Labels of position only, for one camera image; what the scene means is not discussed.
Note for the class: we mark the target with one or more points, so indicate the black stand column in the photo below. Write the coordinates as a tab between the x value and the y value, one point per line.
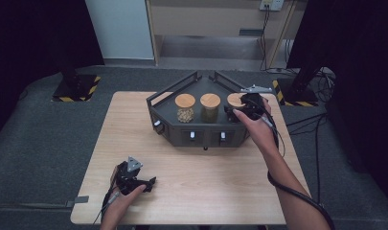
305	78
70	76

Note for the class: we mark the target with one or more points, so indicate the white cabinet panel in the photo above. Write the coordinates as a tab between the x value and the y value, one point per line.
121	28

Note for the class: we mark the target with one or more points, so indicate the hazard-striped stand base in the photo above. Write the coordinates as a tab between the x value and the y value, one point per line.
297	97
76	92

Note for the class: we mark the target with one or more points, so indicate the person's right hand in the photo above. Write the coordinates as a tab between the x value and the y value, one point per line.
262	134

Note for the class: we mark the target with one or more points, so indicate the wall power socket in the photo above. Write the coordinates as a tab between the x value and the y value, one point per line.
271	4

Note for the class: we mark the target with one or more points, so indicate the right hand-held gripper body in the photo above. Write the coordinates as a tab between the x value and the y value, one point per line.
255	105

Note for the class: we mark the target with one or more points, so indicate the grey tape strip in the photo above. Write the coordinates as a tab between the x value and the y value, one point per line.
77	200

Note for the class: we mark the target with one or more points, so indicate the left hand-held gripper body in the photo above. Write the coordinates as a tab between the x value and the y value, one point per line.
127	177

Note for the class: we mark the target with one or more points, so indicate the black curtain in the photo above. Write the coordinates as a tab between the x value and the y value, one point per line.
360	64
28	48

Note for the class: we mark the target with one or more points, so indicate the person's left hand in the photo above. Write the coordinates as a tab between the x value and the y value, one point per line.
118	207

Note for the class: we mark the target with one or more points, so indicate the glass jar of pale beans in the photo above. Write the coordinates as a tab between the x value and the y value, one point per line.
185	107

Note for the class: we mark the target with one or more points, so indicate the dark grey corner rack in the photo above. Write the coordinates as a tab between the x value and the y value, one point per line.
214	131

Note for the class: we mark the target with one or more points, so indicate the wooden shelf unit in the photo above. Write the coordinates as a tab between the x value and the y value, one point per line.
210	19

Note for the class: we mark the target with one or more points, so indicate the glass jar with bamboo lid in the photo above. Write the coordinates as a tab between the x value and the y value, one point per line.
234	99

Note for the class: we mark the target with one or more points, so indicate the glass jar of green beans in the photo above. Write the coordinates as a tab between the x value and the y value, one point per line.
210	107

